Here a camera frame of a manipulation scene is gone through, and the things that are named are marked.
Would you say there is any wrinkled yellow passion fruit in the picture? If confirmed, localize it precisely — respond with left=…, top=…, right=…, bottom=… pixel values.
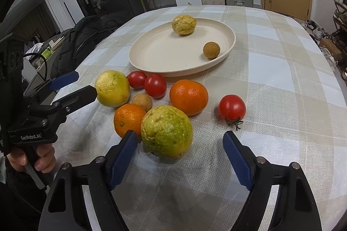
left=172, top=15, right=197, bottom=35

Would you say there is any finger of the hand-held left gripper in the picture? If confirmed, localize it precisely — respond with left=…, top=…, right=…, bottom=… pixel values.
left=51, top=85, right=98, bottom=116
left=35, top=71, right=80, bottom=93

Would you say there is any shoe rack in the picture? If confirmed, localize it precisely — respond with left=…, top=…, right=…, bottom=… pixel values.
left=332, top=0, right=347, bottom=79

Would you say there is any brown longan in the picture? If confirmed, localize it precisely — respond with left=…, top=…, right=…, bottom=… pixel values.
left=132, top=93, right=152, bottom=113
left=203, top=41, right=221, bottom=59

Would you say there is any large orange mandarin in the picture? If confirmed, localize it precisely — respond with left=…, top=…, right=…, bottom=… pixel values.
left=170, top=79, right=209, bottom=116

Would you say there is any cream round plate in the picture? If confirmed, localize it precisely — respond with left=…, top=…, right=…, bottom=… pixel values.
left=129, top=17, right=236, bottom=78

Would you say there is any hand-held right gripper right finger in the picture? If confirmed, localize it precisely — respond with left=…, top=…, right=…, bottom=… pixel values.
left=223, top=130, right=323, bottom=231

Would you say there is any green yellow passion fruit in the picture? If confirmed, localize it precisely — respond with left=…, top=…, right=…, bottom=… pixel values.
left=141, top=105, right=193, bottom=159

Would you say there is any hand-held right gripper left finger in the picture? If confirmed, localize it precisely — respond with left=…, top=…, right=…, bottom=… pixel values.
left=40, top=130, right=139, bottom=231

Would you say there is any person's left forearm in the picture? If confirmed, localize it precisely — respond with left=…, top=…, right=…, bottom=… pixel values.
left=0, top=151, right=48, bottom=231

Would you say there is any small orange mandarin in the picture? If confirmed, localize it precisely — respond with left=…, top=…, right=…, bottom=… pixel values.
left=113, top=103, right=147, bottom=139

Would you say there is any brown cardboard box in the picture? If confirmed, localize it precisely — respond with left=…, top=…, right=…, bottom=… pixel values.
left=319, top=38, right=341, bottom=58

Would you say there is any black jacket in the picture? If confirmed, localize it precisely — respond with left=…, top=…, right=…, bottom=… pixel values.
left=51, top=12, right=134, bottom=77

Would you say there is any black cable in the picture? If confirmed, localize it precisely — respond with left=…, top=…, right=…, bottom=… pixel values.
left=23, top=53, right=48, bottom=83

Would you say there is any smooth yellow passion fruit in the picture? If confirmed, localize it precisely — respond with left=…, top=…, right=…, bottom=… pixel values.
left=94, top=70, right=131, bottom=108

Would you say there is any person's left hand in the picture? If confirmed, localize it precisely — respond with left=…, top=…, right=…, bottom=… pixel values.
left=5, top=143, right=56, bottom=174

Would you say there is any red cherry tomato with stem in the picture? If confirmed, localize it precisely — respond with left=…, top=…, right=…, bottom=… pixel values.
left=219, top=94, right=247, bottom=130

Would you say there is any pile of shoes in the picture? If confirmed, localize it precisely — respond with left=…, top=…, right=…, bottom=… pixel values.
left=301, top=19, right=339, bottom=69

